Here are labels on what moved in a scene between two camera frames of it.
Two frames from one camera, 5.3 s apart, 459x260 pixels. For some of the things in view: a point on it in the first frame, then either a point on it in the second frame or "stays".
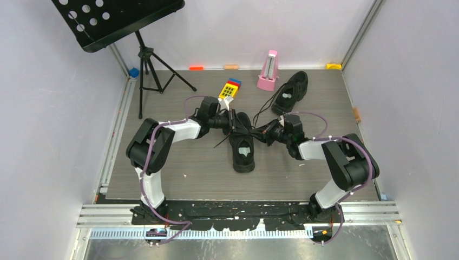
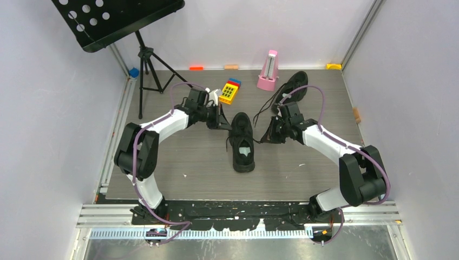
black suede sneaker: [242, 143] stays
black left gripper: [233, 122] → [220, 120]
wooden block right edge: [356, 114] stays
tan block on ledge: [231, 67] stays
